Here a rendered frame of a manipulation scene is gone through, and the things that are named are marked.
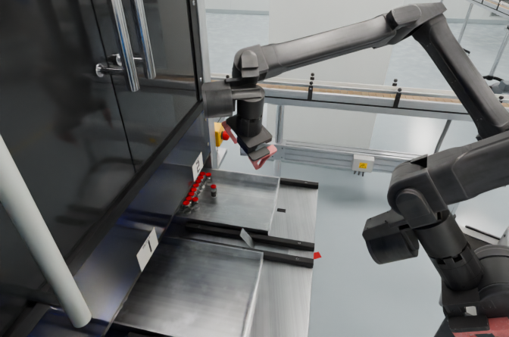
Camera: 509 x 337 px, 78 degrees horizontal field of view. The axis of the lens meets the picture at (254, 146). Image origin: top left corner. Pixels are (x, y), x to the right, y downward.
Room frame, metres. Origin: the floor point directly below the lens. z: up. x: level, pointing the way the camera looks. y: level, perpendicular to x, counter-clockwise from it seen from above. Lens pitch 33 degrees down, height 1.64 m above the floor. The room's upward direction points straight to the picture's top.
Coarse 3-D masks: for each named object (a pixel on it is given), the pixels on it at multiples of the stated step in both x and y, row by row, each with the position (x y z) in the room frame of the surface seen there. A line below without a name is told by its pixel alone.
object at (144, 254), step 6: (150, 234) 0.53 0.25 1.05; (150, 240) 0.52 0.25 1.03; (156, 240) 0.54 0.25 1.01; (144, 246) 0.49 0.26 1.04; (156, 246) 0.54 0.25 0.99; (138, 252) 0.47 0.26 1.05; (144, 252) 0.49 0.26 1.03; (150, 252) 0.51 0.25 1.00; (138, 258) 0.47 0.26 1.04; (144, 258) 0.48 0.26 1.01; (144, 264) 0.48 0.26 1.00
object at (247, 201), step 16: (224, 176) 0.95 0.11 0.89; (240, 176) 0.94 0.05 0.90; (256, 176) 0.93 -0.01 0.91; (272, 176) 0.92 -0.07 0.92; (208, 192) 0.87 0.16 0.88; (224, 192) 0.87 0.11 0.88; (240, 192) 0.87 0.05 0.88; (256, 192) 0.87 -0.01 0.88; (272, 192) 0.87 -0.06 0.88; (208, 208) 0.79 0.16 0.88; (224, 208) 0.79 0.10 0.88; (240, 208) 0.79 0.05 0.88; (256, 208) 0.79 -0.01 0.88; (272, 208) 0.75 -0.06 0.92; (208, 224) 0.70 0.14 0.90; (224, 224) 0.69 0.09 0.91; (240, 224) 0.71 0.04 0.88; (256, 224) 0.71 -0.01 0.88
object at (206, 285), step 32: (160, 256) 0.59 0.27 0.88; (192, 256) 0.59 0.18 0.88; (224, 256) 0.59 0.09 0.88; (256, 256) 0.58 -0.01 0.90; (160, 288) 0.49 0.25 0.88; (192, 288) 0.49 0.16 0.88; (224, 288) 0.49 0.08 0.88; (256, 288) 0.49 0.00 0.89; (128, 320) 0.41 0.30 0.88; (160, 320) 0.41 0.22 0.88; (192, 320) 0.41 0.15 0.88; (224, 320) 0.41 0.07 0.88
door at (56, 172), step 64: (0, 0) 0.39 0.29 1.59; (64, 0) 0.49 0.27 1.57; (0, 64) 0.36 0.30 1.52; (64, 64) 0.45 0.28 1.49; (0, 128) 0.33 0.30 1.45; (64, 128) 0.42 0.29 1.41; (64, 192) 0.37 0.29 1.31; (0, 256) 0.26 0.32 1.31; (64, 256) 0.33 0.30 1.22; (0, 320) 0.22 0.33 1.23
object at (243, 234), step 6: (240, 234) 0.62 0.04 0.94; (246, 234) 0.64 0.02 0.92; (246, 240) 0.62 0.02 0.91; (252, 240) 0.64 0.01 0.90; (252, 246) 0.62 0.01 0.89; (258, 246) 0.63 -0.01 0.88; (264, 246) 0.63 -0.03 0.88; (270, 246) 0.63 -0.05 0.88; (276, 246) 0.63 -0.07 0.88; (282, 252) 0.61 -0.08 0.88; (288, 252) 0.61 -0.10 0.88
